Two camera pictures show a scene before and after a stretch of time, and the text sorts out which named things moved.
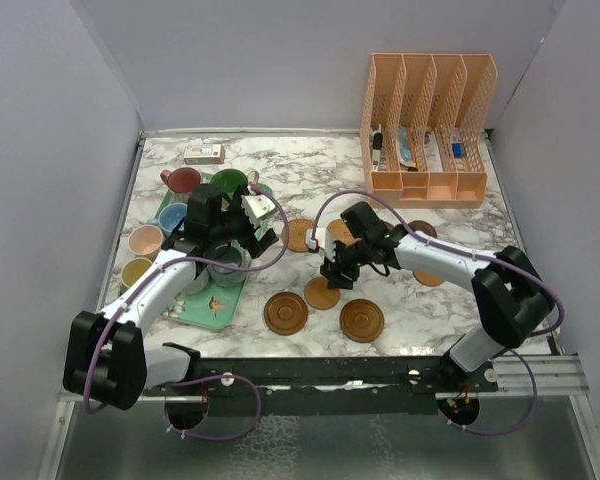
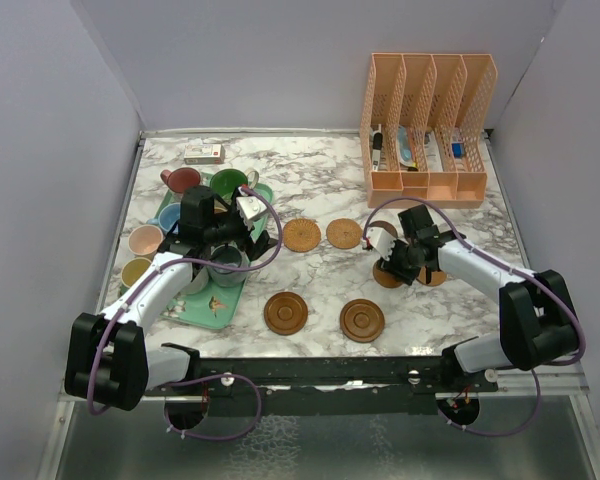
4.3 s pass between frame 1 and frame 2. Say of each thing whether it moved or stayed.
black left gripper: stayed
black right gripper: moved
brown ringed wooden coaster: stayed
